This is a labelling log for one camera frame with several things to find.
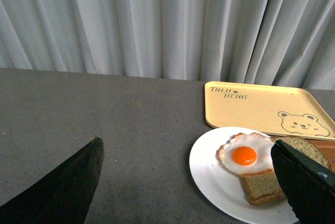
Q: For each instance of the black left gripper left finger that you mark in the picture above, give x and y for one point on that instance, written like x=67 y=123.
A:
x=64 y=195

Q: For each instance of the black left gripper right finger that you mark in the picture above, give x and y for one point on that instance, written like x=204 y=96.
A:
x=307 y=185

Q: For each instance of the bread slice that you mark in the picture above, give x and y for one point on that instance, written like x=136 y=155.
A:
x=262 y=188
x=306 y=148

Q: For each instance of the white round plate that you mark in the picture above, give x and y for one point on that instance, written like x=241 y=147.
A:
x=223 y=188

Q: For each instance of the brown wooden tray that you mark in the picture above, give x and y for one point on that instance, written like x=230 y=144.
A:
x=327 y=148

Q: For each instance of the fried egg toy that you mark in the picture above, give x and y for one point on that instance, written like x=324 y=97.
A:
x=247 y=154

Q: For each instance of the yellow bear tray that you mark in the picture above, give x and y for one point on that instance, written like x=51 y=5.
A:
x=273 y=110

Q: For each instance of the grey curtain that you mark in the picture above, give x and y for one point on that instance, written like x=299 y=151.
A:
x=270 y=42

